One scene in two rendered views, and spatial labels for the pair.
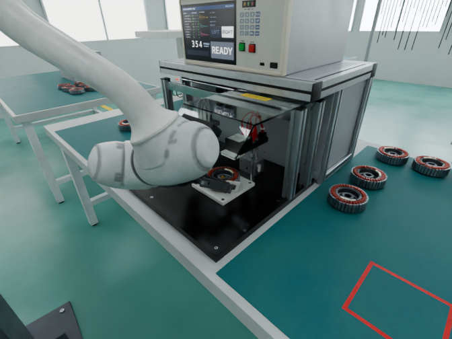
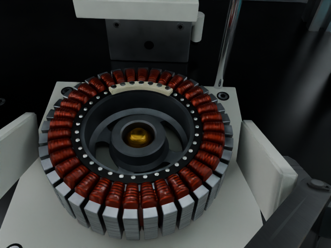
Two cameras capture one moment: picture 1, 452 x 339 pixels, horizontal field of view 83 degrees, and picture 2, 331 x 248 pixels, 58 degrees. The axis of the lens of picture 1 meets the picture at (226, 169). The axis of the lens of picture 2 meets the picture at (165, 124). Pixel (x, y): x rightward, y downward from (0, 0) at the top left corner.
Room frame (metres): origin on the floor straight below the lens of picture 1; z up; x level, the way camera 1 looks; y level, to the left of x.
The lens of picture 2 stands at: (0.62, 0.08, 0.95)
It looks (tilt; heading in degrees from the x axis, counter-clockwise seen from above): 49 degrees down; 313
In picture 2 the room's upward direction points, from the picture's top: 3 degrees clockwise
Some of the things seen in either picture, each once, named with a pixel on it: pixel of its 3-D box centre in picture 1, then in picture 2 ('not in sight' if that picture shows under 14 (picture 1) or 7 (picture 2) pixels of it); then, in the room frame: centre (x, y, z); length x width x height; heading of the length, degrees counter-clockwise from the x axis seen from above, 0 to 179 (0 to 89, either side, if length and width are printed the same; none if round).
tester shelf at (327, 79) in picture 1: (259, 68); not in sight; (1.02, -0.13, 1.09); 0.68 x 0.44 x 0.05; 44
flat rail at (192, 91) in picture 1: (217, 97); not in sight; (0.86, 0.02, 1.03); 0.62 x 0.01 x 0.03; 44
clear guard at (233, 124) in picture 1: (244, 114); not in sight; (0.65, -0.05, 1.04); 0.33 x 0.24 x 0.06; 134
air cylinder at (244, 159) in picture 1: (251, 163); (150, 22); (0.81, -0.09, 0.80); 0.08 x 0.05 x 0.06; 44
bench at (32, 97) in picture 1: (74, 119); not in sight; (2.63, 1.61, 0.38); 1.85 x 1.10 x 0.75; 44
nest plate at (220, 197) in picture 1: (222, 184); (140, 163); (0.71, 0.01, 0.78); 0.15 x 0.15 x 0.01; 44
